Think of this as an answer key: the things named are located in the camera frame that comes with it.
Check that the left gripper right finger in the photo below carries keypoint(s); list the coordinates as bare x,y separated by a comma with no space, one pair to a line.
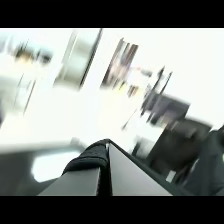
131,176

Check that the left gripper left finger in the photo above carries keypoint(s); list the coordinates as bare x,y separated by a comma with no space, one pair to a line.
78,185

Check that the black garment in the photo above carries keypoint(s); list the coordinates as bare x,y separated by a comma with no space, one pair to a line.
90,158

